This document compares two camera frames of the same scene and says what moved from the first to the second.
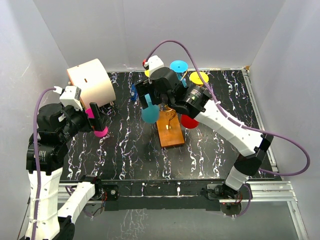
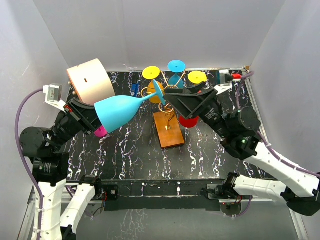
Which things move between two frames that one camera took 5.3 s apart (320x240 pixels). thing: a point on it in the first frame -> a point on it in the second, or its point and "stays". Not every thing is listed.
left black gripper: [100, 117] stays
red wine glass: [188, 122] stays
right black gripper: [146, 83] -> [189, 102]
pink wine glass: [100, 134] stays
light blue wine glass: [151, 114] -> [112, 111]
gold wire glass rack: [168, 126] stays
